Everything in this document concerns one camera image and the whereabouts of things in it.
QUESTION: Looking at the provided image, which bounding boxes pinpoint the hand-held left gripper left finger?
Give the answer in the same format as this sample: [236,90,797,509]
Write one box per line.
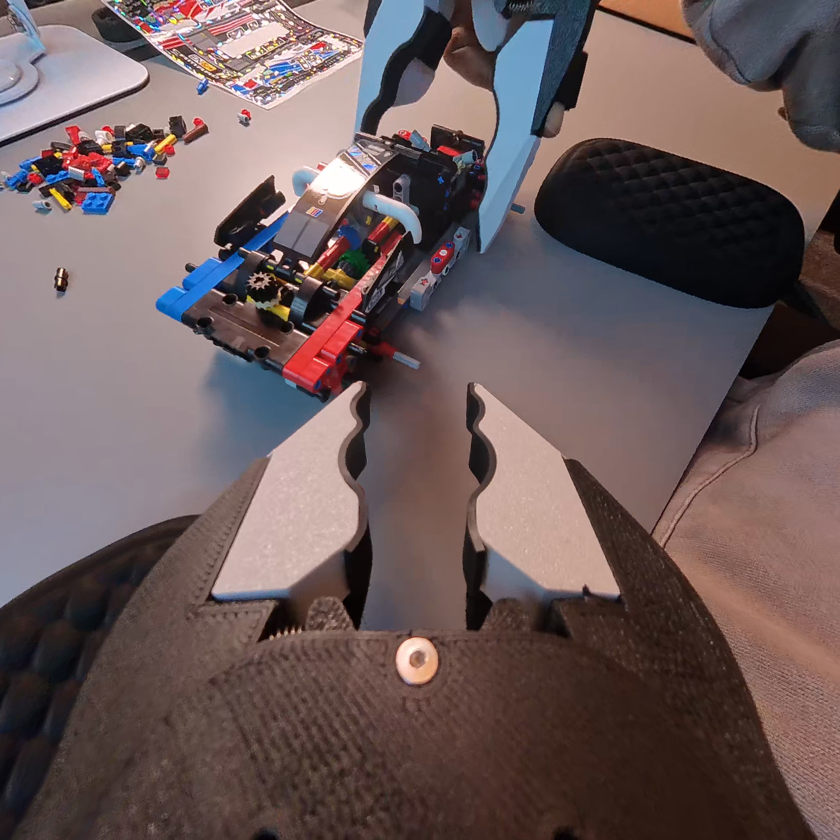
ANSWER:
[211,382,374,627]

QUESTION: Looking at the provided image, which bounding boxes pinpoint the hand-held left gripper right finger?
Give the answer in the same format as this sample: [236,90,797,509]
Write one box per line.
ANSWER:
[462,382,622,627]

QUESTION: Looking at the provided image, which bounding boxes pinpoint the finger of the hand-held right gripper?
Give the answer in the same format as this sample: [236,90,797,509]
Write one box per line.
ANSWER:
[354,0,455,140]
[477,13,559,255]

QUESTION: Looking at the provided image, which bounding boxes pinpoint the lego race car model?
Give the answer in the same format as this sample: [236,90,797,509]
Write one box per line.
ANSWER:
[155,123,491,403]

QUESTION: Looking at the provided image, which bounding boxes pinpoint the person's right forearm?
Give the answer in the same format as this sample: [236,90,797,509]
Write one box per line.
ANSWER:
[681,0,840,154]

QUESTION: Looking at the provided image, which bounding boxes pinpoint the black lego tire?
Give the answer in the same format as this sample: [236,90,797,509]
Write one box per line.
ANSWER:
[91,5,148,44]

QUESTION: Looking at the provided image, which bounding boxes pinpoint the pile of small lego pieces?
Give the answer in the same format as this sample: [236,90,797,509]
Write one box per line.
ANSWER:
[0,115,212,216]

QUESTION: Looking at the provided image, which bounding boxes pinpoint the person's right hand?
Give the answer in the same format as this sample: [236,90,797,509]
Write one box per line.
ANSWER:
[443,20,567,139]

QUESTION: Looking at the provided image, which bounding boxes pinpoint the holographic sticker sheet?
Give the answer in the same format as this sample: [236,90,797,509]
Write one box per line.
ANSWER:
[101,0,365,110]

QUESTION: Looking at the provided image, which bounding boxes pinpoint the black quilted armrest pad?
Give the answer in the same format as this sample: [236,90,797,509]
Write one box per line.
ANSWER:
[0,515,198,840]
[534,137,806,309]

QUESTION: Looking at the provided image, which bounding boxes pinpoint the person's sweatshirt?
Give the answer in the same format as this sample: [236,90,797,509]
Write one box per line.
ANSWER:
[651,340,840,840]

